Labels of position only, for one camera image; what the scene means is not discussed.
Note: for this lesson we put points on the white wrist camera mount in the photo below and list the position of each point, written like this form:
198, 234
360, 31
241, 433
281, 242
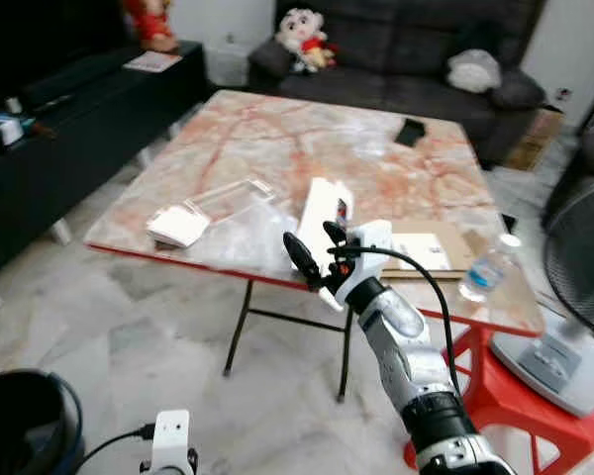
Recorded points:
170, 440
371, 237

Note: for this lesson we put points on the white tissue pack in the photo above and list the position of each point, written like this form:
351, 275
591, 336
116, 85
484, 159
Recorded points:
178, 226

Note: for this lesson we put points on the red dressed doll figure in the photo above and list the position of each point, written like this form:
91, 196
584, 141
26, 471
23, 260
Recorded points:
153, 25

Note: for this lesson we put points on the pink marble folding table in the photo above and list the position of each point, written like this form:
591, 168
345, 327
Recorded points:
277, 139

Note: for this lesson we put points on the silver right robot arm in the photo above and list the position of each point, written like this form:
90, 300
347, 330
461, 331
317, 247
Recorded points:
406, 346

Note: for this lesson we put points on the small black wallet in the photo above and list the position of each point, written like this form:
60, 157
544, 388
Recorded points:
410, 132

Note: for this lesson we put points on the black standing fan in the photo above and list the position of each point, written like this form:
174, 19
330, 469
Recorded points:
579, 257

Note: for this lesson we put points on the white wall socket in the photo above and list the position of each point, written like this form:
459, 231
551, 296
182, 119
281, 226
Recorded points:
563, 95

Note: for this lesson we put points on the flat brown cardboard sheet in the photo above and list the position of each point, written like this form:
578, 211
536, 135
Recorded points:
455, 259

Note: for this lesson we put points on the white storage box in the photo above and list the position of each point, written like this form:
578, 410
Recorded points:
226, 61

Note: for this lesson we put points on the cartoon boy plush doll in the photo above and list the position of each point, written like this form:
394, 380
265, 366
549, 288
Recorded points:
302, 38

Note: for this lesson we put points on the red plastic stool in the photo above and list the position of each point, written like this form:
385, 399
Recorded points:
495, 396

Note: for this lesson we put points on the small black floor object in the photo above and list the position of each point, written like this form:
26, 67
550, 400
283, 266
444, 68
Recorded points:
508, 223

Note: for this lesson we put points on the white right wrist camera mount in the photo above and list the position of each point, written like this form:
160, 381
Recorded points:
371, 237

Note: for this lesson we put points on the clear plastic water bottle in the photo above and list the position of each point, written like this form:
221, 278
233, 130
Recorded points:
485, 269

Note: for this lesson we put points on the brown doormat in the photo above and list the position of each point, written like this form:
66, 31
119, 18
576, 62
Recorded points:
535, 139

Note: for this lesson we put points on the dark grey sofa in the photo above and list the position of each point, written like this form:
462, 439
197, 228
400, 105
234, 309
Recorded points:
396, 59

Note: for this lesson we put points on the grey plush cushion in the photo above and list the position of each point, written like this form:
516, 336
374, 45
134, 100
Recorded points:
473, 71

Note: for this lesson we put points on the black flat television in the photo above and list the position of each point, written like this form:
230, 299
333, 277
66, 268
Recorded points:
40, 40

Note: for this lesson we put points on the white blue pouch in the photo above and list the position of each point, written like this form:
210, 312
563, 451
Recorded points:
2, 131

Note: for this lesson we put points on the white carton box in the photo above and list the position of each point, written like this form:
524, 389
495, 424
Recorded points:
322, 203

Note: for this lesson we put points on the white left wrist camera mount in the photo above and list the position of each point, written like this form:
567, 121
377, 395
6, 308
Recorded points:
170, 440

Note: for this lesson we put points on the white paper booklet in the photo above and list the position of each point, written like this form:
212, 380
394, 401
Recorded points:
152, 62

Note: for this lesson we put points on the black low TV cabinet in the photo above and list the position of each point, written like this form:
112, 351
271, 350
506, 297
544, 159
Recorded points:
89, 148

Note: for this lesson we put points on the black rubbish bin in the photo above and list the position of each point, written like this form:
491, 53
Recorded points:
20, 426

